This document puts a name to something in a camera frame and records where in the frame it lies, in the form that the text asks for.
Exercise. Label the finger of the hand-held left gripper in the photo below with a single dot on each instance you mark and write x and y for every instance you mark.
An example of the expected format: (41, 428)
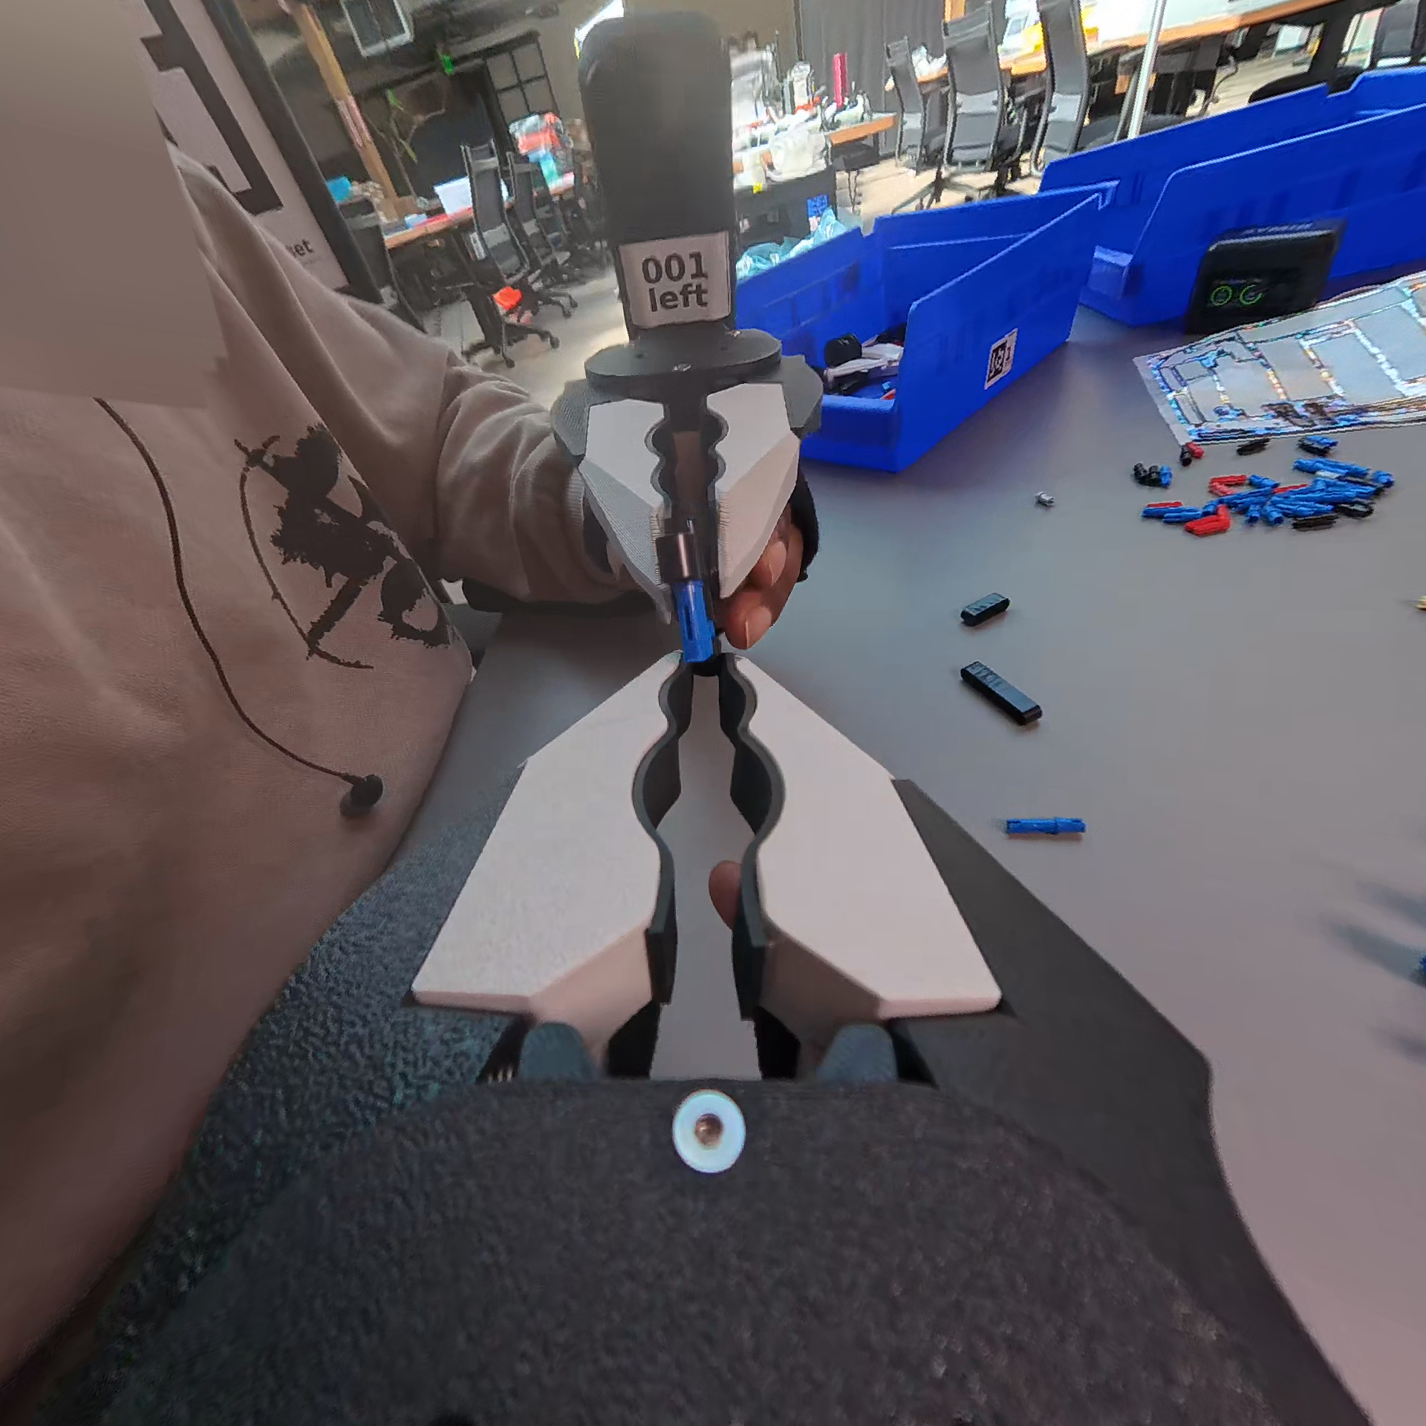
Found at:
(619, 467)
(763, 467)

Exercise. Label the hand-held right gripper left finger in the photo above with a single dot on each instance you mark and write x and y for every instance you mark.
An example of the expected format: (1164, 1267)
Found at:
(557, 880)

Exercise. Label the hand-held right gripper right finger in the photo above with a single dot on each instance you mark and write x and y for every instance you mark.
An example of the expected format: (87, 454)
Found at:
(870, 892)

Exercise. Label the blue connector pin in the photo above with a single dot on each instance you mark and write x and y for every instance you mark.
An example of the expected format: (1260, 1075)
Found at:
(1045, 826)
(693, 624)

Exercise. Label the long black brick beam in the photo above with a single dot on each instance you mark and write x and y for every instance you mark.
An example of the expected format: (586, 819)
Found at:
(1001, 692)

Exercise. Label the short black brick beam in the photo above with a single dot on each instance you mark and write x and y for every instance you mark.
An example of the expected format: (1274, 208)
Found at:
(985, 608)

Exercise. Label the person's left forearm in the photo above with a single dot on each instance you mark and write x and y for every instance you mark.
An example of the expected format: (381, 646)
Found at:
(491, 479)

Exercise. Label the grey desk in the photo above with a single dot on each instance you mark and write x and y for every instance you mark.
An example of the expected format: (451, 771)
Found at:
(1114, 1002)

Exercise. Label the person's left hand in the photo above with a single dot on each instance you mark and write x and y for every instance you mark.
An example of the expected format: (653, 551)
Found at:
(775, 591)

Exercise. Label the person's right hand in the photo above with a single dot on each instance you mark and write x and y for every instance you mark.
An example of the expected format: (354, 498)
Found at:
(727, 892)

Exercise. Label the black office chair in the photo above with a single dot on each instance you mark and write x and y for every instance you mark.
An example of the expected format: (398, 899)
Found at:
(501, 257)
(980, 101)
(1065, 79)
(546, 223)
(914, 101)

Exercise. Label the light blue plastic bag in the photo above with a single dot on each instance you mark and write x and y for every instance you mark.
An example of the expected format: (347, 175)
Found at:
(780, 252)

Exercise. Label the black clip microphone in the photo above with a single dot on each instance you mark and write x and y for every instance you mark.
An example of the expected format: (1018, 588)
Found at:
(362, 795)

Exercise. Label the blue bin with pieces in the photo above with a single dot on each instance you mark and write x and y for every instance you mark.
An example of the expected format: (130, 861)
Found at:
(980, 335)

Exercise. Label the white sign with black squares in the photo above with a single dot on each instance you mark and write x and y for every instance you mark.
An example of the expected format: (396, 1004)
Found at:
(289, 189)

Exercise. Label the person's torso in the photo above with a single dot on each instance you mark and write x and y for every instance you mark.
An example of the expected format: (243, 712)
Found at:
(167, 836)

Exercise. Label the pile of blue red pins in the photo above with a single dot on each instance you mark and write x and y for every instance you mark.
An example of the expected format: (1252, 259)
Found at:
(1281, 501)

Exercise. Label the small black box device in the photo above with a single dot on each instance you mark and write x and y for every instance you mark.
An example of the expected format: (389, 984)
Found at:
(1259, 279)

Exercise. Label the silver sticker sheet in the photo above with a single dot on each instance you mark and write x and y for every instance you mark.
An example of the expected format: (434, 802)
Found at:
(1293, 367)

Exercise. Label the empty blue bin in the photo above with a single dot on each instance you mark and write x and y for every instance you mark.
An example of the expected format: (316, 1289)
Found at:
(1248, 189)

